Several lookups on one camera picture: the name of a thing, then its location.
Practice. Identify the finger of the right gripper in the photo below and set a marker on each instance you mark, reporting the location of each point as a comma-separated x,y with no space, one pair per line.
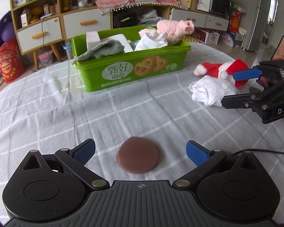
240,101
252,73

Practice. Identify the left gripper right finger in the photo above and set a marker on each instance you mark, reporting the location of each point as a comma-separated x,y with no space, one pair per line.
205,160

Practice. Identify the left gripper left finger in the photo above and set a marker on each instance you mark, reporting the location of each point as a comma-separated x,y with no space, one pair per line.
74,161

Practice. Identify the Santa Claus plush toy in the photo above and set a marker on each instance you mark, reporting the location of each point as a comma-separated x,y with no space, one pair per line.
223,71

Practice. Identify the white cloth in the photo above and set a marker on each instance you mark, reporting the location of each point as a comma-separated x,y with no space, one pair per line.
151,39

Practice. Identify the white towel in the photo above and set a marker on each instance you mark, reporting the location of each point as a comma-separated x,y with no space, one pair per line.
210,91

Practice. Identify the brown round pad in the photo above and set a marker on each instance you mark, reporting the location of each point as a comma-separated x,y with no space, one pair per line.
138,155

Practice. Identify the yellow egg tray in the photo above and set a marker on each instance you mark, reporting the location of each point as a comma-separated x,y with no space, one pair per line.
190,39

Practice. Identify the grey checked table cloth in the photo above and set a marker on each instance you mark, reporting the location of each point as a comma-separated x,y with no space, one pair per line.
50,109

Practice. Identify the grey refrigerator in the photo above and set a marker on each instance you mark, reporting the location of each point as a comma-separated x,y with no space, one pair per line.
253,20

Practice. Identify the black white microwave oven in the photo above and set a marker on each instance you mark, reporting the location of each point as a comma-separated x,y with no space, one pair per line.
219,7

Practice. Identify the green plastic cookie bin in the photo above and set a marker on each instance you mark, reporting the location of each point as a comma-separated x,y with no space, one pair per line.
108,71

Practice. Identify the clear storage box blue lid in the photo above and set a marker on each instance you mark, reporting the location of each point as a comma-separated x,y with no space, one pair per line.
67,47

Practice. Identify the grey knit cloth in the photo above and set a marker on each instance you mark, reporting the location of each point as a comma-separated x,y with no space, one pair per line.
107,48

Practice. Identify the red snack bucket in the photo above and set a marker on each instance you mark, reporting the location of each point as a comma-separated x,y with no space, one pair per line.
10,63

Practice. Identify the black bag in cabinet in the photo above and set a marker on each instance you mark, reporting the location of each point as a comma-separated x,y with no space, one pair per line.
124,18

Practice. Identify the purple plush toy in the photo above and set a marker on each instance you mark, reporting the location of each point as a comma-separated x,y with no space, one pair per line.
7,32

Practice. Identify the wooden cabinet with drawers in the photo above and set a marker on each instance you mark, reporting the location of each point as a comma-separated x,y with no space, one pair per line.
63,26

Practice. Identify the white cup on cabinet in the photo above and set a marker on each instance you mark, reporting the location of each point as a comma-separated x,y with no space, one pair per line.
82,4

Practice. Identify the pink lace cabinet cloth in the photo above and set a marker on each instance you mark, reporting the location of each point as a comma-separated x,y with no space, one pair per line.
105,6

